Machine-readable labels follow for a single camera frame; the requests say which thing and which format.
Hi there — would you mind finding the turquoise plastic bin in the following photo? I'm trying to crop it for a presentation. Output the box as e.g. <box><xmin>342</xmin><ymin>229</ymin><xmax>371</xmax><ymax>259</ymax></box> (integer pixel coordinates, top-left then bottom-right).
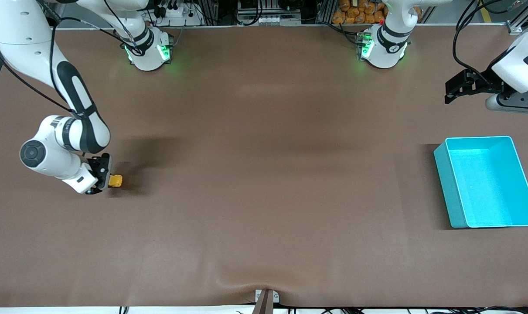
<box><xmin>434</xmin><ymin>136</ymin><xmax>528</xmax><ymax>229</ymax></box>

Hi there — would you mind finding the pile of orange packs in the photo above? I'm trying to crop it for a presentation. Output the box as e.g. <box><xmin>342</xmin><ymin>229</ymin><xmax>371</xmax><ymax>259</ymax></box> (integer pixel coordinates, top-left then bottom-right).
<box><xmin>332</xmin><ymin>0</ymin><xmax>422</xmax><ymax>25</ymax></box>

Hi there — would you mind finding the brown table mat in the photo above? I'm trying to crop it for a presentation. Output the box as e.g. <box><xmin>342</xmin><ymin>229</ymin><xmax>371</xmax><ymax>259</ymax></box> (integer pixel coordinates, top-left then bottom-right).
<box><xmin>0</xmin><ymin>25</ymin><xmax>528</xmax><ymax>308</ymax></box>

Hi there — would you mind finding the white power strip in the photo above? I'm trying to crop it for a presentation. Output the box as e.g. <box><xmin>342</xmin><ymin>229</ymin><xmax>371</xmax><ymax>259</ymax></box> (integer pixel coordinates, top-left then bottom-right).
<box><xmin>157</xmin><ymin>3</ymin><xmax>203</xmax><ymax>27</ymax></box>

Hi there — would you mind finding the brown clamp bar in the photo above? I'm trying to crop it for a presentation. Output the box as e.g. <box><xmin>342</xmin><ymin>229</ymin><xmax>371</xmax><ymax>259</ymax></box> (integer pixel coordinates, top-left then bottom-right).
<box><xmin>252</xmin><ymin>290</ymin><xmax>274</xmax><ymax>314</ymax></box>

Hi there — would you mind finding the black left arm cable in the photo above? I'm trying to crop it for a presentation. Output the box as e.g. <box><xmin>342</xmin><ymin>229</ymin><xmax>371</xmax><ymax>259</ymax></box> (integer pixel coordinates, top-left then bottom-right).
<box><xmin>453</xmin><ymin>0</ymin><xmax>508</xmax><ymax>81</ymax></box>

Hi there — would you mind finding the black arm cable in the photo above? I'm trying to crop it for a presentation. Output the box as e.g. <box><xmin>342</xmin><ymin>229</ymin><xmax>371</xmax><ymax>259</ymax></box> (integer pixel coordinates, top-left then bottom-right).
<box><xmin>0</xmin><ymin>17</ymin><xmax>143</xmax><ymax>115</ymax></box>
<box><xmin>453</xmin><ymin>0</ymin><xmax>508</xmax><ymax>81</ymax></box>

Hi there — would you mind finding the aluminium frame corner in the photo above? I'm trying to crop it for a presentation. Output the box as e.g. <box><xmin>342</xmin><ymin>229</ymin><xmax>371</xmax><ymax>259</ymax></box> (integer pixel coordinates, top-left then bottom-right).
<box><xmin>507</xmin><ymin>17</ymin><xmax>528</xmax><ymax>35</ymax></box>

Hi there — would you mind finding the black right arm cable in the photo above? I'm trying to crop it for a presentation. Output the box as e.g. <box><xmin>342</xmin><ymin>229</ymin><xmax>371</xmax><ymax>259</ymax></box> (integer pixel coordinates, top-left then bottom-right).
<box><xmin>0</xmin><ymin>17</ymin><xmax>143</xmax><ymax>115</ymax></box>

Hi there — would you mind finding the metal clamp bracket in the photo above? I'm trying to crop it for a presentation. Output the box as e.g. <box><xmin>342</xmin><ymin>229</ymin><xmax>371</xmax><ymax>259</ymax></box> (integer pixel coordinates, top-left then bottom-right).
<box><xmin>255</xmin><ymin>289</ymin><xmax>280</xmax><ymax>304</ymax></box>

